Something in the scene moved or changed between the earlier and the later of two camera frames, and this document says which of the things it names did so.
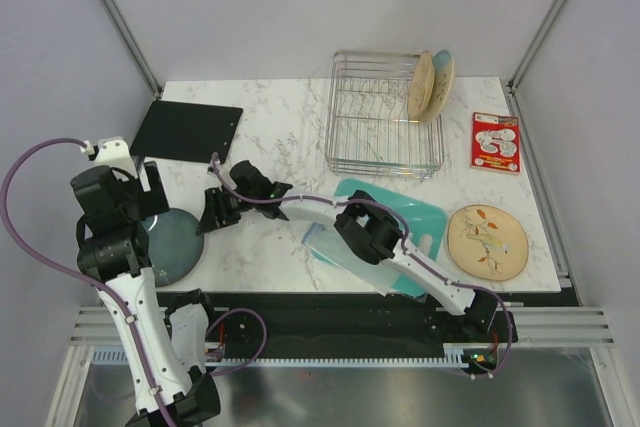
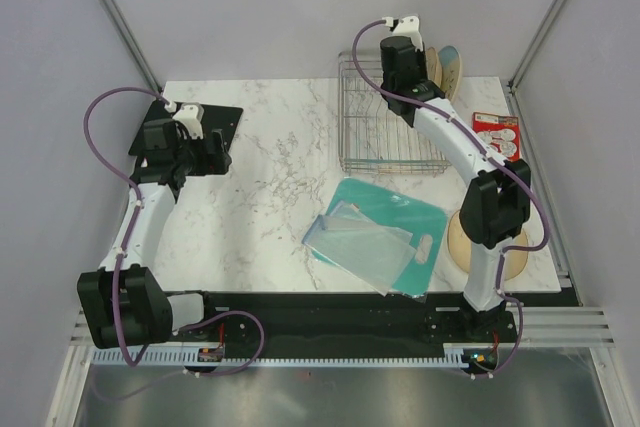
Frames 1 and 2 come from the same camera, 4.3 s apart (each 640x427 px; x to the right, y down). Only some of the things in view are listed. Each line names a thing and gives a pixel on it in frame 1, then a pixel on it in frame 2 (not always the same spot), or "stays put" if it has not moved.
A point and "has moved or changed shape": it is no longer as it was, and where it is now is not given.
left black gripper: x=151 y=201 to x=211 y=163
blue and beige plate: x=443 y=83 has moved or changed shape
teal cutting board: x=423 y=225 stays put
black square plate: x=184 y=131 stays put
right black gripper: x=215 y=213 to x=421 y=58
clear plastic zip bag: x=326 y=241 stays put
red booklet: x=495 y=142 stays put
